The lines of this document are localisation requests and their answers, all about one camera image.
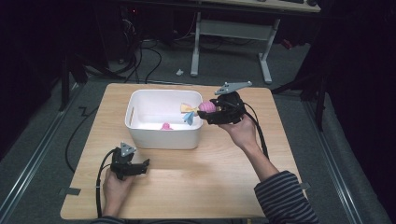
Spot white plastic storage bin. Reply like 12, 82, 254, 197
124, 89, 205, 150

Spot bundle of black cables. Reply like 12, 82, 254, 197
120, 38, 163, 85

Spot person's right hand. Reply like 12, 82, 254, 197
218, 114, 260, 151

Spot dark computer tower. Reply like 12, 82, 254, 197
95, 5, 142, 64

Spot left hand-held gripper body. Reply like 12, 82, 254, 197
110, 142, 137, 181

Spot hand-held gripper cable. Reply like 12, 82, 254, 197
243, 102, 271, 161
95, 147, 119, 219

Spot grey metal floor rail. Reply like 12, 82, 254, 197
0, 83, 82, 217
302, 100, 366, 224

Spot thin black floor cable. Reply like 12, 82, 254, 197
64, 105, 100, 174

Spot pink ball rope toy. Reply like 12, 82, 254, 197
180, 100, 218, 127

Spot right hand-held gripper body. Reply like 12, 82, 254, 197
214, 81, 253, 125

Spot left hand-held gripper cable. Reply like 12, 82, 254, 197
95, 147, 119, 219

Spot white-legged wooden desk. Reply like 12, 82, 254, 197
190, 0, 322, 85

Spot person's left hand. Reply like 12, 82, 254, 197
102, 168, 134, 217

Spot right hand-held gripper cable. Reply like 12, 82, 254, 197
243, 102, 271, 161

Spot black metal stand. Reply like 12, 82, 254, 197
58, 54, 90, 112
270, 73, 329, 132

